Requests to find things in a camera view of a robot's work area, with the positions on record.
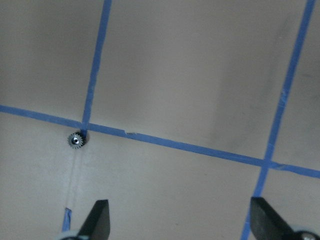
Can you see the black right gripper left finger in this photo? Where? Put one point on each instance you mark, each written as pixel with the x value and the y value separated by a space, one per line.
pixel 97 225

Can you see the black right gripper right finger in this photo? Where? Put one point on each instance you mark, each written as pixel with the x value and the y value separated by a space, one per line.
pixel 265 223

